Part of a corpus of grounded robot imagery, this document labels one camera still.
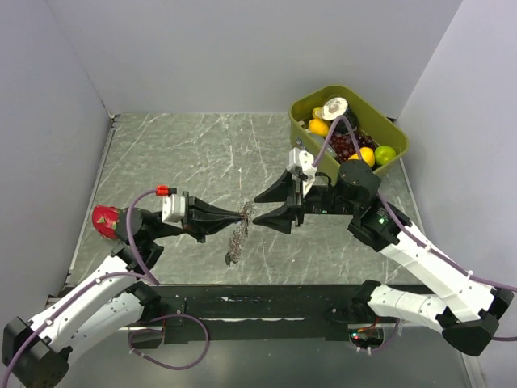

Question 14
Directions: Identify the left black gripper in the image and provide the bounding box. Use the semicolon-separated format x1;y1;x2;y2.
149;190;242;243

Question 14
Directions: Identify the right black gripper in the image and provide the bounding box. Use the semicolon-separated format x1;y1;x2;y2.
252;165;358;234

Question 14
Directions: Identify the large metal keyring with keys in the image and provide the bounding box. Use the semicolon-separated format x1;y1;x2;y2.
225;201;254;266

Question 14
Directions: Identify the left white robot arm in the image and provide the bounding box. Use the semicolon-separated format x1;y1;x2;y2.
1;186;245;387

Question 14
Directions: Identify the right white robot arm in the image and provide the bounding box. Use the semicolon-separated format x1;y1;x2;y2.
253;159;514;356

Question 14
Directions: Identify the dark red grapes bunch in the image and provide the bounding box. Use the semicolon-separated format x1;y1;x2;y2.
330;131;377;162

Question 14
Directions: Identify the orange fruit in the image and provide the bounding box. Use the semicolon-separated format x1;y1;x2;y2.
308;118;330;138

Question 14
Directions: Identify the red dragon fruit toy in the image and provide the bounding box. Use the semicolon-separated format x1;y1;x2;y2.
91;205;120;240

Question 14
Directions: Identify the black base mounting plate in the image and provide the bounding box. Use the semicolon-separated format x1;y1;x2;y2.
138;285;395;344

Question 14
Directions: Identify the yellow pear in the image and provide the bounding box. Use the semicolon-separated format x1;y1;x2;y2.
348;147;376;168

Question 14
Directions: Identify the black can with white lid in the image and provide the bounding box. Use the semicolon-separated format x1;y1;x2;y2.
321;96;359;129

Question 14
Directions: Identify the green lime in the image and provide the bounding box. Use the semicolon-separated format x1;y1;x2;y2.
374;145;397;166

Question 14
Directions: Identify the olive green plastic bin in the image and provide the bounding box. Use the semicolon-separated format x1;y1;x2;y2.
288;84;409;191

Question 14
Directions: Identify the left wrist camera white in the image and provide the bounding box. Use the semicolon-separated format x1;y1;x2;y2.
155;185;187;224

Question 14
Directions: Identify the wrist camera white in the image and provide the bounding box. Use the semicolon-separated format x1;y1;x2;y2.
155;185;187;224
286;148;317;196

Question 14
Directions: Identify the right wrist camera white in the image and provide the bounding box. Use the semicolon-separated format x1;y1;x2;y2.
286;148;317;196

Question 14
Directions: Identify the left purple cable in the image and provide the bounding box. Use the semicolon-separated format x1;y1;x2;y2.
1;185;211;379

